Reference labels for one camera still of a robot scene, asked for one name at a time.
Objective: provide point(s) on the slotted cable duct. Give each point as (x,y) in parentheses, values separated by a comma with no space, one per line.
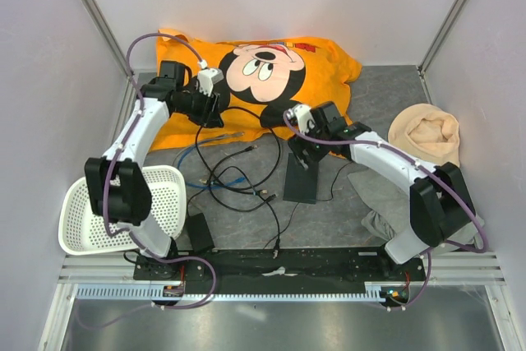
(165,293)

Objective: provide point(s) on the black power adapter brick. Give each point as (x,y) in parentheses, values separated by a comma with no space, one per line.
(199,233)

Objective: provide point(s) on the peach towel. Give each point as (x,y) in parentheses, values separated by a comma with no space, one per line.
(428,133)

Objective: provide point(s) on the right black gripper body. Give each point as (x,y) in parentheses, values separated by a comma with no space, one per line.
(316,150)

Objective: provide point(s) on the white perforated plastic basket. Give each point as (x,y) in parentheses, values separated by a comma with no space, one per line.
(81,232)

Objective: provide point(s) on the black network switch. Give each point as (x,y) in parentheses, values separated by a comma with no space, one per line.
(300,184)

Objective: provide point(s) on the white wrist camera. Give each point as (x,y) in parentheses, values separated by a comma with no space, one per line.
(207,77)
(301,114)

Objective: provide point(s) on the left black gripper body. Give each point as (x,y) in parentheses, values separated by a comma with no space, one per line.
(196,105)

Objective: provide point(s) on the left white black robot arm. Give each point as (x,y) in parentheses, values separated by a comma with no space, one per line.
(117,188)

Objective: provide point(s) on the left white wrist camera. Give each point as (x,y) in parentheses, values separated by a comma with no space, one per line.
(207,77)

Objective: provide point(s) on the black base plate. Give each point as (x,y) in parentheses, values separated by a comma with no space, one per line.
(354,264)

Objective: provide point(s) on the orange Mickey Mouse pillow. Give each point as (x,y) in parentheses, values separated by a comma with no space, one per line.
(262,79)

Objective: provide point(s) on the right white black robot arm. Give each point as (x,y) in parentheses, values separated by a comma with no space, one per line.
(438,199)

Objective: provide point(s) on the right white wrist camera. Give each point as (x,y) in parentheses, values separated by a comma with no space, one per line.
(301,114)

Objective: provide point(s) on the grey cloth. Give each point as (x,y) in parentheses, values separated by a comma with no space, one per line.
(389,210)

